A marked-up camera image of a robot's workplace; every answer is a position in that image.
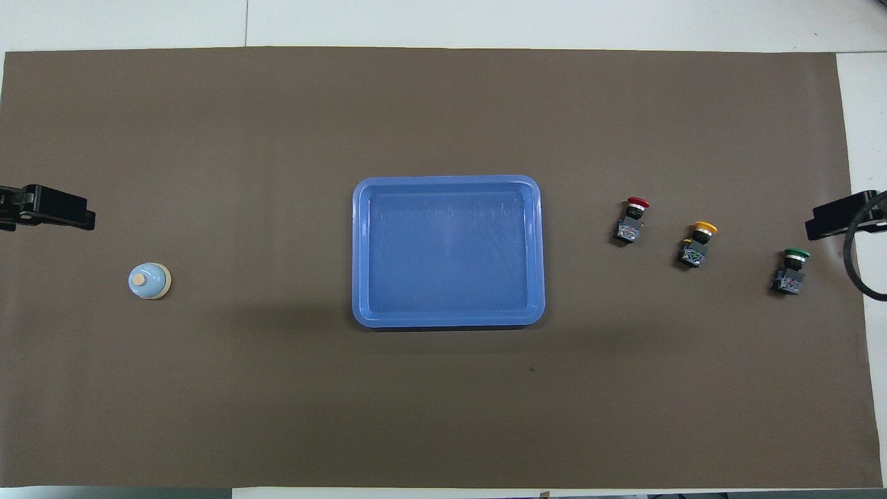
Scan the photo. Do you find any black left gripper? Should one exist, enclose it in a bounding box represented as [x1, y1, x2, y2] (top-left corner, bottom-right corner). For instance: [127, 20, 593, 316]
[0, 184, 96, 232]

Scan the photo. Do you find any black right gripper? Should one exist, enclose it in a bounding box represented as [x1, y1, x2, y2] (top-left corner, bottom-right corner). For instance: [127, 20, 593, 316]
[805, 189, 887, 242]

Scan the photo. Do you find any green push button switch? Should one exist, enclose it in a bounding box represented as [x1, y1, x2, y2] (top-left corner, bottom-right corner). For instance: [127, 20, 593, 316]
[771, 248, 811, 296]

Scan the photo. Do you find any yellow push button switch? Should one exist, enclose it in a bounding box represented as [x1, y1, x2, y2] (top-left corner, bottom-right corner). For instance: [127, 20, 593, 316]
[676, 221, 719, 270]

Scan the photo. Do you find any red push button switch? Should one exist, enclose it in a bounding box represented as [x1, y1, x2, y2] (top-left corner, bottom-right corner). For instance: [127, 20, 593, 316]
[613, 197, 651, 245]

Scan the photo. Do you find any light blue call bell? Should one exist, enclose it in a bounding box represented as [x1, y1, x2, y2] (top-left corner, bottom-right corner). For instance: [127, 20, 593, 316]
[128, 263, 172, 300]

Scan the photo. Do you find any blue plastic tray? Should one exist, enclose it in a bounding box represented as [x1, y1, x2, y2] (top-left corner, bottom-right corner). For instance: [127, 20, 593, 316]
[351, 175, 546, 329]

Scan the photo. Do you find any brown table mat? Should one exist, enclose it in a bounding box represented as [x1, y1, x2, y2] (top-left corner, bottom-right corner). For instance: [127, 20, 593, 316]
[0, 46, 883, 489]

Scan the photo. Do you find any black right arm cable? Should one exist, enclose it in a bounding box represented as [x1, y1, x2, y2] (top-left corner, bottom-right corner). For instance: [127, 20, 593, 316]
[843, 193, 887, 301]

